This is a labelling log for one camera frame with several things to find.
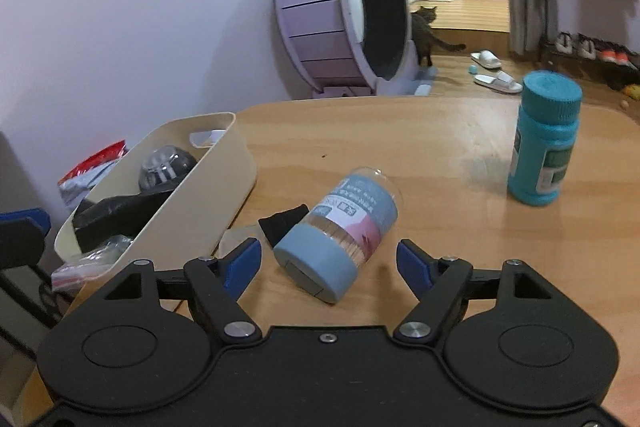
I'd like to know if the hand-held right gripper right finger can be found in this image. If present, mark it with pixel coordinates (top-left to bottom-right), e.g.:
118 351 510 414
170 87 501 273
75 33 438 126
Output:
392 239 554 346

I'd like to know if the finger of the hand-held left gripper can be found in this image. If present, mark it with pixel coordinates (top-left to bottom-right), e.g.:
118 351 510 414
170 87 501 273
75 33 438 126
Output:
0 208 68 332

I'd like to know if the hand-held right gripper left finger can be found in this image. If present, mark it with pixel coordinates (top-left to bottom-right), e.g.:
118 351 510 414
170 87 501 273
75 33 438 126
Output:
97 238 264 344

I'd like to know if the toothpick jar with blue lid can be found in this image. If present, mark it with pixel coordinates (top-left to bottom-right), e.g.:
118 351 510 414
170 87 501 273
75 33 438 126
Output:
273 166 404 306

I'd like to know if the cream plastic storage bin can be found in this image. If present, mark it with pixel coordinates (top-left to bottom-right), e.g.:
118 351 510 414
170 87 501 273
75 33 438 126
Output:
52 112 259 304

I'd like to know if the black trash bag roll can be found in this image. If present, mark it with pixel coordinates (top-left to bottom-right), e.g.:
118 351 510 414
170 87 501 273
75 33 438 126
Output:
72 191 174 254

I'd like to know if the black gyro wrist ball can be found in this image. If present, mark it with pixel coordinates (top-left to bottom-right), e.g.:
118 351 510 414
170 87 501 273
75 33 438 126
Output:
137 146 199 194

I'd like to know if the small black cloth piece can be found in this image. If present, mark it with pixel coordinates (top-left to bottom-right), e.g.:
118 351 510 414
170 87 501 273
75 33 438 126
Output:
258 204 311 246

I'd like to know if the grey plastic bag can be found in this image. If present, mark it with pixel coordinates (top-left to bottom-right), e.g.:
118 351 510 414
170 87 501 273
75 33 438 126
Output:
58 162 126 214

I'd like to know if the red plastic bag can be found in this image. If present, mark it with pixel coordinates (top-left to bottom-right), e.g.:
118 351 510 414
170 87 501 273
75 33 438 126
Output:
57 139 129 188

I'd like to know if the teal pill bottle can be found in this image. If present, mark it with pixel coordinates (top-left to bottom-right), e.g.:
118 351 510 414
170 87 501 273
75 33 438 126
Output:
507 69 584 208

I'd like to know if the white slipper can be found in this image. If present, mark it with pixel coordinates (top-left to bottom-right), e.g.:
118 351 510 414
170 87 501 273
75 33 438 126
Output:
470 50 503 70
473 72 524 96

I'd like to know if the grey cat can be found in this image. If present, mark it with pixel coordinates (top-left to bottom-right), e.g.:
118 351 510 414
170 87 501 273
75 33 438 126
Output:
409 5 467 68

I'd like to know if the black shoe rack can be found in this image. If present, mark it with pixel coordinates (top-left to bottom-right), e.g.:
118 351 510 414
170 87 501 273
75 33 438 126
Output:
538 36 640 94

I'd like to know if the purple cat exercise wheel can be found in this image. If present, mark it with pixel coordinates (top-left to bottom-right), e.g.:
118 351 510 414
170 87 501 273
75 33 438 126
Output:
272 0 440 100

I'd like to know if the row of shoes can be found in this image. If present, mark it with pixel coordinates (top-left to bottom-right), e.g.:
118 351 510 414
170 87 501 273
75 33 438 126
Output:
554 31 640 68

